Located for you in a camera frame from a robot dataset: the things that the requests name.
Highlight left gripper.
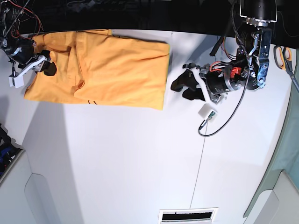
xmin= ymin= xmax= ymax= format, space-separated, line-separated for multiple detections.
xmin=171 ymin=63 xmax=245 ymax=105

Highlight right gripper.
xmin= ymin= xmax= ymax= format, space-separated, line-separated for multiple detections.
xmin=7 ymin=46 xmax=57 ymax=76

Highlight yellow t-shirt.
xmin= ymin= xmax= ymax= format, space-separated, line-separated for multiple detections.
xmin=24 ymin=29 xmax=170 ymax=110

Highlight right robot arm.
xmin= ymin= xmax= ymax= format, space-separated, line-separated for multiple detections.
xmin=0 ymin=0 xmax=57 ymax=78

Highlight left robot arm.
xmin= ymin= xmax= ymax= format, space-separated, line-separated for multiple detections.
xmin=171 ymin=0 xmax=277 ymax=104

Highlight blue clutter at left edge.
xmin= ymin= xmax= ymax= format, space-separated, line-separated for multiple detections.
xmin=0 ymin=127 xmax=16 ymax=175

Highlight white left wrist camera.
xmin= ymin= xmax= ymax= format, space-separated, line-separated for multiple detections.
xmin=198 ymin=103 xmax=218 ymax=121

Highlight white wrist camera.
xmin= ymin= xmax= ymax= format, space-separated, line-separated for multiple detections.
xmin=8 ymin=76 xmax=24 ymax=88
xmin=198 ymin=103 xmax=218 ymax=121

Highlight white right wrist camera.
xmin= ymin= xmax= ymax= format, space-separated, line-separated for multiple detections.
xmin=8 ymin=76 xmax=24 ymax=88

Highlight braided camera cable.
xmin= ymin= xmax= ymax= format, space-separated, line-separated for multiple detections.
xmin=198 ymin=0 xmax=256 ymax=137

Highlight orange handled scissors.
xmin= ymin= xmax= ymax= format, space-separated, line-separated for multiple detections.
xmin=273 ymin=45 xmax=299 ymax=92

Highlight table cable slot grommet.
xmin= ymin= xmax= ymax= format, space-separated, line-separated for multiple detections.
xmin=158 ymin=208 xmax=219 ymax=224

